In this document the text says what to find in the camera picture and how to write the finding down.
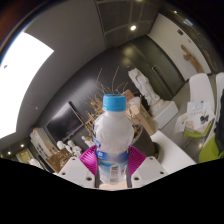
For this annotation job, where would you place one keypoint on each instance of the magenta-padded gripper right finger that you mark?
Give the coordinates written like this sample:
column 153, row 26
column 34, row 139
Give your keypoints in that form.
column 136, row 158

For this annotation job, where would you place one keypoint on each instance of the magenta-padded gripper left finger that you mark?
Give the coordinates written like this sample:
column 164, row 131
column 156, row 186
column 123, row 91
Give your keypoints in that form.
column 88, row 158

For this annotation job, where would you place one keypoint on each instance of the blue-capped clear water bottle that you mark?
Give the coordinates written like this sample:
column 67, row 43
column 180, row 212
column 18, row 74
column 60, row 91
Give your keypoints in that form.
column 112, row 133

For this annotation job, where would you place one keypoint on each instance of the small white plaster figure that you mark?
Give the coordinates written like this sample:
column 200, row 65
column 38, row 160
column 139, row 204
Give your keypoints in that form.
column 88, row 140

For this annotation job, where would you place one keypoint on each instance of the grey plant saucer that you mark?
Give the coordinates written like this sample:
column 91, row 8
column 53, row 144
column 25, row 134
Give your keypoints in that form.
column 157, row 155

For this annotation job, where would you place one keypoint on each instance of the white plaster bust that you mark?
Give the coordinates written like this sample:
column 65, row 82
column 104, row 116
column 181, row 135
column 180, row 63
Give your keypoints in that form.
column 70, row 144
column 60, row 145

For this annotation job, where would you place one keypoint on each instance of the wooden easel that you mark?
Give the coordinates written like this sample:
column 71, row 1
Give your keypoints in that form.
column 87, row 124

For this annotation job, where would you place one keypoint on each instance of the white cabinet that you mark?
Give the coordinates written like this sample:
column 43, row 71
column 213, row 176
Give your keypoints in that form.
column 41, row 143

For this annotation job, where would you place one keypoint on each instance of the stack of papers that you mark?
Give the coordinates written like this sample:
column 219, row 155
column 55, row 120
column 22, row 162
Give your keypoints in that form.
column 195, row 115

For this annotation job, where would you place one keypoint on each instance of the long ceiling light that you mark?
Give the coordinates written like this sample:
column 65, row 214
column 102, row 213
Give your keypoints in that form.
column 23, row 83

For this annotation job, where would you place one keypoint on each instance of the wooden figure sculpture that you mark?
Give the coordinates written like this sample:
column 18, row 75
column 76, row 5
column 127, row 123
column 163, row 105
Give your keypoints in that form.
column 191, row 58

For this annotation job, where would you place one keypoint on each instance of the ceiling spot light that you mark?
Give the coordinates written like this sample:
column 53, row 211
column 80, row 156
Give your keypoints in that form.
column 133, row 27

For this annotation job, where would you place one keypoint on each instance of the black wall screen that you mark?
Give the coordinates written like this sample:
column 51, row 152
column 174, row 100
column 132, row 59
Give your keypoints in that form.
column 63, row 123

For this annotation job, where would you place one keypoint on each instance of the white pedestal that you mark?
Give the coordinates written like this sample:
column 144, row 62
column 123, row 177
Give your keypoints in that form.
column 165, row 113

